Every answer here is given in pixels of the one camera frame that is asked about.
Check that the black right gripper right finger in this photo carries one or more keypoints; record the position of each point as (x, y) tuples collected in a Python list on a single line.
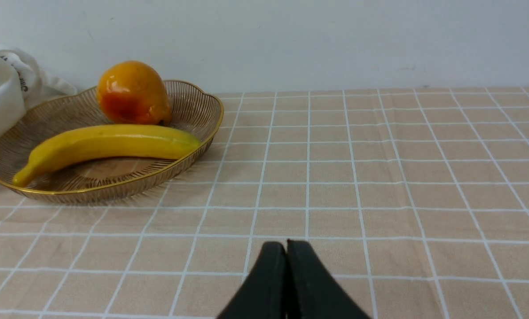
[(314, 293)]

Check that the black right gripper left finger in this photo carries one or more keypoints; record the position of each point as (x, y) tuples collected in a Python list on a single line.
[(261, 294)]

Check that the white cloth tote bag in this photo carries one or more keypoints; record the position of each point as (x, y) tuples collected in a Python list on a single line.
[(24, 84)]

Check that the yellow banana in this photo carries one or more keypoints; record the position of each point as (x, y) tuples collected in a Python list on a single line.
[(105, 141)]

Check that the gold wire fruit basket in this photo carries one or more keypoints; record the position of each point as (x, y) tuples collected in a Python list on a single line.
[(104, 179)]

